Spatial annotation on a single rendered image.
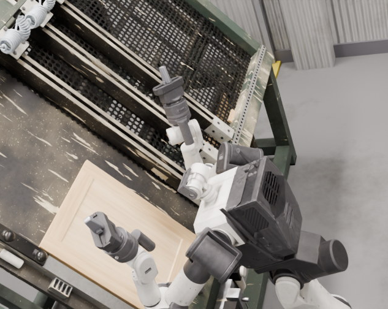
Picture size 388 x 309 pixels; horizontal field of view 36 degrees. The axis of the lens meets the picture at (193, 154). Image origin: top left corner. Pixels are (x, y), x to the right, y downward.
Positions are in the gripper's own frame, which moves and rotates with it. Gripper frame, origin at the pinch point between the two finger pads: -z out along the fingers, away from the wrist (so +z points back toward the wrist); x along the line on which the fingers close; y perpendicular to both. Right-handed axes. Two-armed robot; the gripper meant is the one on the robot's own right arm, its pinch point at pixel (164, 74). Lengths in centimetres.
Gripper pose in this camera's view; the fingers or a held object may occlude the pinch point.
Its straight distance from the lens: 214.6
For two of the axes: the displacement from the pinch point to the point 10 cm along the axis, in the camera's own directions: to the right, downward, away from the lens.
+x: -7.7, 4.6, -4.5
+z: 3.0, 8.8, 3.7
